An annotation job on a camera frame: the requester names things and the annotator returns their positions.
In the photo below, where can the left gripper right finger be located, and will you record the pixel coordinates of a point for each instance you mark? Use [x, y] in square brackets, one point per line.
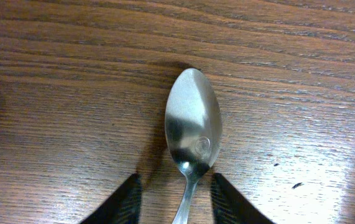
[230, 206]

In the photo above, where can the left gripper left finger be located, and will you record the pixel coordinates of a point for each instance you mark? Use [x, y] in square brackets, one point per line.
[122, 207]

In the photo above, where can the small metal teaspoon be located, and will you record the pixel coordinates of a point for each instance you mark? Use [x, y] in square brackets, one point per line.
[193, 130]

